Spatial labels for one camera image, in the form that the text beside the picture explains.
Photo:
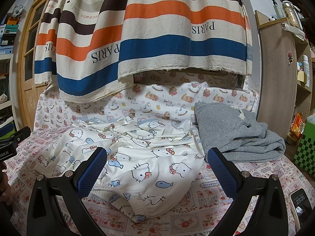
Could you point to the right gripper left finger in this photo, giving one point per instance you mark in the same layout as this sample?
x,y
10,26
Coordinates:
x,y
44,214

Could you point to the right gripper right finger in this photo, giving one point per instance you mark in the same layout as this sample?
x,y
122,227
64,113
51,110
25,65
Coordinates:
x,y
270,213

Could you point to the white cartoon print pants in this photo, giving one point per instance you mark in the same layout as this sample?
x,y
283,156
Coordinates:
x,y
150,166

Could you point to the person left hand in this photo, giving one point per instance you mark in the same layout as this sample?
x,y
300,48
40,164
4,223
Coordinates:
x,y
6,195

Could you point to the black smartphone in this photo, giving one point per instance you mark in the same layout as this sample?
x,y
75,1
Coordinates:
x,y
301,207

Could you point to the wooden glass panel door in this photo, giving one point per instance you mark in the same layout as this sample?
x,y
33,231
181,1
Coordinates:
x,y
28,91

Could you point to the green checkered box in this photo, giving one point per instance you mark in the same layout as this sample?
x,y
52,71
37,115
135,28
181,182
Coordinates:
x,y
305,154

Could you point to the patterned bed sheet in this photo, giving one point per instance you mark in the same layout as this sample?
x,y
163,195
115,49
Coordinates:
x,y
170,98

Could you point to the orange snack packet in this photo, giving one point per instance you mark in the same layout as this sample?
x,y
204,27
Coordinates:
x,y
297,126

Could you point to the white storage shelf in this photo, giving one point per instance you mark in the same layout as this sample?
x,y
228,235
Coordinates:
x,y
9,95

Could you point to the wooden side cabinet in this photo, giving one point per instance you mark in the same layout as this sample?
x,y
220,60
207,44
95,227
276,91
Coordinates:
x,y
282,94

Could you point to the striped hanging curtain cloth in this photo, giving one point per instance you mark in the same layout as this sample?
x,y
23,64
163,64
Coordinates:
x,y
93,48

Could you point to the white spray bottle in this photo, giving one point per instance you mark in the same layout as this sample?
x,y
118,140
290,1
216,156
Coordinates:
x,y
306,68

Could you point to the glass jar on cabinet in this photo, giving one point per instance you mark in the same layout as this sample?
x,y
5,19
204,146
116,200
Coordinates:
x,y
289,10

